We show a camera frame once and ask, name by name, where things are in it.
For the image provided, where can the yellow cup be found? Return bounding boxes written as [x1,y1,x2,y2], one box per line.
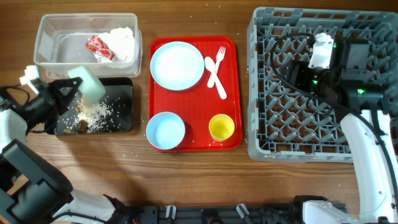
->
[208,114,235,142]

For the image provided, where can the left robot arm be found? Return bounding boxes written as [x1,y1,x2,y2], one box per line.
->
[1,78,133,223]

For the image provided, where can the large light blue plate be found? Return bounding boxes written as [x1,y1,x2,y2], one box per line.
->
[150,41,205,91]

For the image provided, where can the white plastic spoon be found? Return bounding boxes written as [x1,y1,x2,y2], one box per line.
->
[205,57,227,100]

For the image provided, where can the red snack wrapper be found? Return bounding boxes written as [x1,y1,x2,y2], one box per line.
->
[85,35,114,60]

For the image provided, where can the red serving tray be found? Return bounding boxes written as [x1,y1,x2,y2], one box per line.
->
[148,35,243,152]

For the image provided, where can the green bowl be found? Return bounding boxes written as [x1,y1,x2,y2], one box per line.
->
[67,66,106,104]

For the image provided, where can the light blue bowl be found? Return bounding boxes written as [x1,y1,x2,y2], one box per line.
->
[146,111,185,151]

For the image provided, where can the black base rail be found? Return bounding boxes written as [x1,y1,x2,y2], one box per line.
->
[130,203,303,224]

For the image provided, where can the grey dishwasher rack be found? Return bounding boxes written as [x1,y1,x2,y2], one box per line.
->
[247,7,397,163]

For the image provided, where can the rice and food scraps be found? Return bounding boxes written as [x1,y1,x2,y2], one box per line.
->
[54,96,122,134]

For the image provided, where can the clear plastic waste bin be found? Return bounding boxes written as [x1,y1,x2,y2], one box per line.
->
[34,13,142,79]

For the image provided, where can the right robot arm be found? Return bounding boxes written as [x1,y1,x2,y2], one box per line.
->
[275,33,397,223]

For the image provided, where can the white plastic fork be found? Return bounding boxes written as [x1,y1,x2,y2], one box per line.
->
[207,46,226,88]

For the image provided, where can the black waste tray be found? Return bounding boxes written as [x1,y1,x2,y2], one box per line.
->
[45,78,133,135]

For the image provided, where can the white paper napkin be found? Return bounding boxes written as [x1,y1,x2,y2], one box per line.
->
[94,27,135,63]

